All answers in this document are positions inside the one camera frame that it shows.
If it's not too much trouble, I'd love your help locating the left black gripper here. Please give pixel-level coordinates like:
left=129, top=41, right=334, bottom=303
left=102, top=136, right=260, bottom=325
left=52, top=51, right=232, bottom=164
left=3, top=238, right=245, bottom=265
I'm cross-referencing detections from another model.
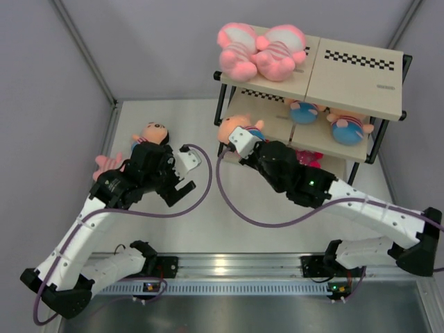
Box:
left=141, top=146, right=194, bottom=207

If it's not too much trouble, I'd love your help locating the orange-faced blue doll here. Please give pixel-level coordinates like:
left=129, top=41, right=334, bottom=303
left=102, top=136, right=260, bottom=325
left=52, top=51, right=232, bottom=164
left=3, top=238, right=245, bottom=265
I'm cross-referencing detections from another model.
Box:
left=217, top=114, right=265, bottom=144

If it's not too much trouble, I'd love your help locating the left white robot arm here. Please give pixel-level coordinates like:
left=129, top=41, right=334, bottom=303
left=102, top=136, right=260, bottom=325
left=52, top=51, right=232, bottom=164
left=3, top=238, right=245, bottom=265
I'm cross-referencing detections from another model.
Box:
left=20, top=142, right=201, bottom=319

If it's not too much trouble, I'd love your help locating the pink plush behind arm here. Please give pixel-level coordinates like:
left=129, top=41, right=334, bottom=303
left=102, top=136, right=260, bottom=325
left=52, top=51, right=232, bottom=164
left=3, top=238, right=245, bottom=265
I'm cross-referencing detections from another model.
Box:
left=92, top=152, right=123, bottom=181

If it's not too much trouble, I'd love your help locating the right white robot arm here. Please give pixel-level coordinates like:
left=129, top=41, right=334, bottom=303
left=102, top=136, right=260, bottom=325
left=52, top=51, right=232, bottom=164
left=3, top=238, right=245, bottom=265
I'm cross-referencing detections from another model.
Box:
left=234, top=137, right=443, bottom=277

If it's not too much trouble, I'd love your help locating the blue doll on middle shelf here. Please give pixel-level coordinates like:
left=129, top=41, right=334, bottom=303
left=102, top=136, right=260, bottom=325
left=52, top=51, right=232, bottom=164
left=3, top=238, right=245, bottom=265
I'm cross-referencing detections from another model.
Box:
left=284, top=99, right=327, bottom=124

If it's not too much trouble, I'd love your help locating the beige three-tier shelf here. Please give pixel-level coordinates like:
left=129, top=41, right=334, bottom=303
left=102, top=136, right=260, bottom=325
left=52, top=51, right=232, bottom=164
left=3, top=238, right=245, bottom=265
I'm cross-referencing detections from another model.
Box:
left=214, top=22, right=412, bottom=181

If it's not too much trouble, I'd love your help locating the blue striped doll right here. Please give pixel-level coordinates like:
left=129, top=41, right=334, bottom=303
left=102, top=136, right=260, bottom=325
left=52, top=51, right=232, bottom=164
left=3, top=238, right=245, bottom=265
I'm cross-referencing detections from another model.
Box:
left=327, top=108, right=374, bottom=146

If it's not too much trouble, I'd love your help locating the right pink plush toy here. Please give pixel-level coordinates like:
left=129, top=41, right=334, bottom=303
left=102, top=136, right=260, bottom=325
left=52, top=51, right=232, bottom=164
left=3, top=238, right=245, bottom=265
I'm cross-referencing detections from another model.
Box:
left=255, top=24, right=307, bottom=82

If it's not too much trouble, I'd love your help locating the pink plush toy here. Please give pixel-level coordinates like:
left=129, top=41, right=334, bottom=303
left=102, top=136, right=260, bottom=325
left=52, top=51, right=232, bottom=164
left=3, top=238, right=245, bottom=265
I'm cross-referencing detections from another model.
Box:
left=255, top=24, right=307, bottom=82
left=217, top=22, right=257, bottom=82

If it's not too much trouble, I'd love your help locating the left pink plush toy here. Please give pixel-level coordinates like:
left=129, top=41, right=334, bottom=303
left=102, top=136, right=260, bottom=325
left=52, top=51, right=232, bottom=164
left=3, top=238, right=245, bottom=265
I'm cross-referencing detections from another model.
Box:
left=217, top=22, right=257, bottom=82

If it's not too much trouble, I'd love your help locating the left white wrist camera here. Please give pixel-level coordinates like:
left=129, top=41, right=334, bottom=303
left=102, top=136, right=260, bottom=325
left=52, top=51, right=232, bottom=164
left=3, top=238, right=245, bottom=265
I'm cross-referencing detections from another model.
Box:
left=173, top=146, right=202, bottom=177

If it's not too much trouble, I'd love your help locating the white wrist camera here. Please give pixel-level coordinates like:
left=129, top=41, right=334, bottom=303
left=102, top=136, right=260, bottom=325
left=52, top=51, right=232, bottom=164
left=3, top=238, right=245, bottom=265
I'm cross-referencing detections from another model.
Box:
left=173, top=146, right=202, bottom=177
left=228, top=126, right=260, bottom=158

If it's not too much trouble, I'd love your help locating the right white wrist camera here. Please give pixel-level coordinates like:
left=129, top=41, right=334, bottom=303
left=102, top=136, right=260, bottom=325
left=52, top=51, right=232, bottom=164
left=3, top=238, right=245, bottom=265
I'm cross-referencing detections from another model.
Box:
left=228, top=126, right=260, bottom=158

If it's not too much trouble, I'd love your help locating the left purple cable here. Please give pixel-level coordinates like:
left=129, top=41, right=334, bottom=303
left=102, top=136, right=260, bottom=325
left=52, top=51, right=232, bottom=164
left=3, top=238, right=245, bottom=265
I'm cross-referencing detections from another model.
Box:
left=33, top=143, right=213, bottom=325

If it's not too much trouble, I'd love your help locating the purple cable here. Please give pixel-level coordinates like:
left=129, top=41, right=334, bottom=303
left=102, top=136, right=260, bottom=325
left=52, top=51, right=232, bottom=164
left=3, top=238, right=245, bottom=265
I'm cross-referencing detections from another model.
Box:
left=215, top=147, right=444, bottom=302
left=33, top=143, right=213, bottom=325

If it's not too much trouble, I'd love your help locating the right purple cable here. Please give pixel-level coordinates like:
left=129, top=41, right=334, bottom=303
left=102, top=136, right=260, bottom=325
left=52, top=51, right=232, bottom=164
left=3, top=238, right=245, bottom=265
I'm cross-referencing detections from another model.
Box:
left=215, top=147, right=444, bottom=302

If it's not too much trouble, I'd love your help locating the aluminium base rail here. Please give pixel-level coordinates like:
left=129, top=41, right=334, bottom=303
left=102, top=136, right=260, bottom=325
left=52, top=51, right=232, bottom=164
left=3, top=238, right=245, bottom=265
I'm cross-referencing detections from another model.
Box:
left=89, top=252, right=434, bottom=296

